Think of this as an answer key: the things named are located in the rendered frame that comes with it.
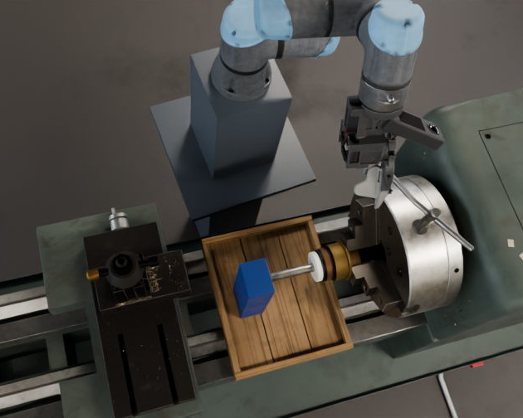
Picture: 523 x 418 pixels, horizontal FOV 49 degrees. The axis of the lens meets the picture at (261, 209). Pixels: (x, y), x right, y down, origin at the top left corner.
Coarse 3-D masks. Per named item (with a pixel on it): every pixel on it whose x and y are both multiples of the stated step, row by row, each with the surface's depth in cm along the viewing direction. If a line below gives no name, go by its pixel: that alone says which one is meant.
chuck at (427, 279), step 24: (384, 216) 124; (408, 216) 120; (384, 240) 127; (408, 240) 118; (432, 240) 119; (408, 264) 118; (432, 264) 119; (408, 288) 120; (432, 288) 121; (384, 312) 136; (408, 312) 127
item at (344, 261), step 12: (324, 252) 128; (336, 252) 127; (348, 252) 127; (324, 264) 126; (336, 264) 126; (348, 264) 127; (360, 264) 129; (324, 276) 127; (336, 276) 128; (348, 276) 129
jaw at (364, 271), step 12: (372, 264) 129; (384, 264) 129; (360, 276) 127; (372, 276) 127; (384, 276) 127; (372, 288) 125; (384, 288) 125; (396, 288) 126; (384, 300) 124; (396, 300) 124
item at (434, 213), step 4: (432, 208) 111; (436, 208) 111; (428, 212) 112; (432, 212) 111; (436, 212) 111; (440, 212) 111; (424, 216) 114; (428, 216) 112; (432, 216) 111; (436, 216) 111; (420, 220) 116; (424, 220) 114; (428, 220) 113; (432, 220) 112; (420, 224) 116; (424, 224) 115; (428, 224) 114; (420, 228) 118
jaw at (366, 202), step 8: (360, 200) 127; (368, 200) 127; (360, 208) 126; (368, 208) 125; (360, 216) 127; (368, 216) 126; (376, 216) 126; (352, 224) 127; (360, 224) 126; (368, 224) 127; (376, 224) 127; (344, 232) 130; (352, 232) 128; (360, 232) 127; (368, 232) 127; (376, 232) 128; (344, 240) 128; (352, 240) 127; (360, 240) 128; (368, 240) 128; (376, 240) 129; (352, 248) 128; (360, 248) 129
